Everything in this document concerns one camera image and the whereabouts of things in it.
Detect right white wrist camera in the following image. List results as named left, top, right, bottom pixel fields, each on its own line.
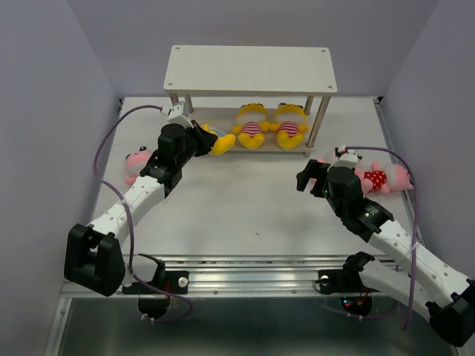
left=332, top=145, right=362, bottom=169

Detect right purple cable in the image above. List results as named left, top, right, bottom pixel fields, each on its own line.
left=318, top=146, right=422, bottom=332

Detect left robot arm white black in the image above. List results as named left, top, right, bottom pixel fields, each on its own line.
left=64, top=121, right=218, bottom=297

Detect white two-tier wooden shelf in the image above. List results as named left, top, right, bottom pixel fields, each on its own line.
left=163, top=44, right=338, bottom=156

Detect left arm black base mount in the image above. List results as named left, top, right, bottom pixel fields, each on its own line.
left=121, top=254, right=193, bottom=323

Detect purple cable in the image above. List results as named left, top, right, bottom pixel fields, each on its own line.
left=92, top=105, right=194, bottom=323
left=318, top=146, right=422, bottom=332

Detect yellow toy blue striped shirt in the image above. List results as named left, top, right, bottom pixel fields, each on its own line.
left=203, top=125, right=236, bottom=156

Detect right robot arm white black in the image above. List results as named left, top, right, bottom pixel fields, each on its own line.
left=296, top=159, right=474, bottom=347

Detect pink toy red polka-dot shirt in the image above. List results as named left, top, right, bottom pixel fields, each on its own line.
left=354, top=162, right=414, bottom=194

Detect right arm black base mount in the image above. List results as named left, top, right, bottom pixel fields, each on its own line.
left=313, top=269, right=373, bottom=319

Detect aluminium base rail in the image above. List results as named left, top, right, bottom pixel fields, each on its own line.
left=61, top=255, right=453, bottom=300

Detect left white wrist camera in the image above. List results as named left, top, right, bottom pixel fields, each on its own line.
left=167, top=102, right=192, bottom=128

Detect yellow toy red stripes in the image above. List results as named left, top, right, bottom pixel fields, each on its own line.
left=232, top=103, right=270, bottom=150
left=269, top=102, right=308, bottom=150

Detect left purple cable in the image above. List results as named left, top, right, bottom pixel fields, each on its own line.
left=92, top=105, right=194, bottom=323

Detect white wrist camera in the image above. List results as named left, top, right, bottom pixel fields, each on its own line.
left=167, top=102, right=192, bottom=128
left=332, top=145, right=362, bottom=169

